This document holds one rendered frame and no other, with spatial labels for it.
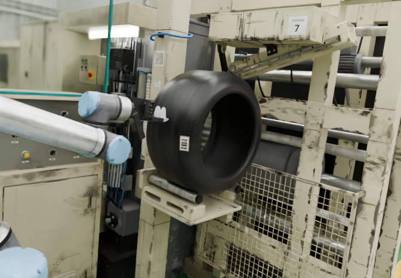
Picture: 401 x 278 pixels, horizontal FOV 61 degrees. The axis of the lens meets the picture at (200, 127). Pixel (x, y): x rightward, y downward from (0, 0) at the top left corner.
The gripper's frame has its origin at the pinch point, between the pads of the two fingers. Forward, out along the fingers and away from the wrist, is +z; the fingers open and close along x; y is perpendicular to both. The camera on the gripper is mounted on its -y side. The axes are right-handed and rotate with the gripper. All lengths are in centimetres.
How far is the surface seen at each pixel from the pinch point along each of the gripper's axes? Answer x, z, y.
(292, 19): -25, 41, 54
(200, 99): -10.4, 7.8, 11.0
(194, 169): -11.5, 10.3, -18.0
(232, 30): 9, 42, 50
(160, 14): 36, 15, 51
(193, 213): -9.8, 16.4, -38.2
